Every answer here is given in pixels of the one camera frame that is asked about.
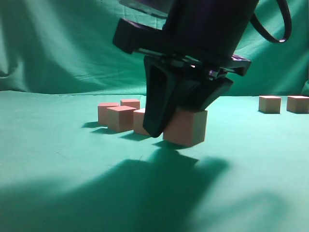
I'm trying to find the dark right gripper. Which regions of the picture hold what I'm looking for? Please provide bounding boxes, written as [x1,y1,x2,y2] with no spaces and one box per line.
[112,0,258,138]

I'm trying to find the pink cube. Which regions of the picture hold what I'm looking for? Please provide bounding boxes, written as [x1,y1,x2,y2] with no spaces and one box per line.
[286,96,309,114]
[258,96,281,114]
[98,102,119,126]
[163,108,208,147]

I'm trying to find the pink cube placed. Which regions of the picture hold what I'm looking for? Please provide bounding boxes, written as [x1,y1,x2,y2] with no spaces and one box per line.
[120,99,140,110]
[133,108,149,136]
[107,106,136,132]

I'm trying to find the green cloth backdrop and cover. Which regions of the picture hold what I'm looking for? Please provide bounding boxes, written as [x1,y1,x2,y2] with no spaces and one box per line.
[0,0,309,232]

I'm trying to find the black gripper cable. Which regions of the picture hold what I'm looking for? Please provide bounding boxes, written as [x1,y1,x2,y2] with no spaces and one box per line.
[250,0,292,44]

